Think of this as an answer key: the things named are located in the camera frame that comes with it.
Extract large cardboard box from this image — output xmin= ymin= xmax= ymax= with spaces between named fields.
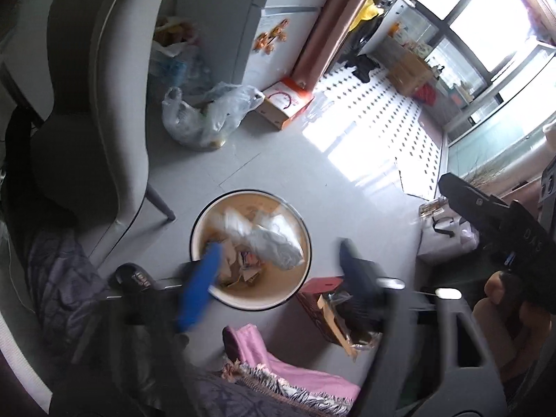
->
xmin=386 ymin=48 xmax=435 ymax=96

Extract white bag with black handles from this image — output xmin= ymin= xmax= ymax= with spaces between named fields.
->
xmin=417 ymin=213 xmax=479 ymax=263

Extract pink cloth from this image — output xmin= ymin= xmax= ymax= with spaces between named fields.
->
xmin=221 ymin=324 xmax=361 ymax=404

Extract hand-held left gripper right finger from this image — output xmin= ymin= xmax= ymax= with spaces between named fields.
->
xmin=339 ymin=238 xmax=509 ymax=417

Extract red box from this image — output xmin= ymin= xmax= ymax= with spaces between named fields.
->
xmin=296 ymin=276 xmax=344 ymax=297

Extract red bag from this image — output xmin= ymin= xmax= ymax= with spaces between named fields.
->
xmin=412 ymin=84 xmax=439 ymax=107

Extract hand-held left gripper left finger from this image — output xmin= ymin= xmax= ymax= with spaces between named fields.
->
xmin=48 ymin=243 xmax=224 ymax=417

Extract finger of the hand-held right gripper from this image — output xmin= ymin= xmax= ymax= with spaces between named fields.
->
xmin=438 ymin=173 xmax=522 ymax=250

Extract orange and white box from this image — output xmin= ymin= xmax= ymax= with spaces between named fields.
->
xmin=254 ymin=77 xmax=314 ymax=131

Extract grey chair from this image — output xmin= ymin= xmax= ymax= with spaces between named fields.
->
xmin=30 ymin=0 xmax=183 ymax=265

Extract round white trash bin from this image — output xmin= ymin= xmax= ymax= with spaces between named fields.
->
xmin=189 ymin=190 xmax=312 ymax=311

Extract clear plastic bag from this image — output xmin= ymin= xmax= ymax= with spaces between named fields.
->
xmin=162 ymin=82 xmax=265 ymax=150

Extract black clothes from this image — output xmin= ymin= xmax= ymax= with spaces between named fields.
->
xmin=343 ymin=54 xmax=381 ymax=81

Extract dark patterned cloth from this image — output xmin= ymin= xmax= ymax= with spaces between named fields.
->
xmin=26 ymin=226 xmax=114 ymax=357

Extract person's right hand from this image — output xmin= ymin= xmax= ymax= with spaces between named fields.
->
xmin=471 ymin=269 xmax=556 ymax=378

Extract white tissue paper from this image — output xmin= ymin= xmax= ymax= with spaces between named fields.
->
xmin=223 ymin=206 xmax=305 ymax=272

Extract yellow bag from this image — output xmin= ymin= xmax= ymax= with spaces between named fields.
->
xmin=350 ymin=0 xmax=385 ymax=31

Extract fringed patterned blanket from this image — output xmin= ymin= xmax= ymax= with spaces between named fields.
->
xmin=191 ymin=360 xmax=352 ymax=417

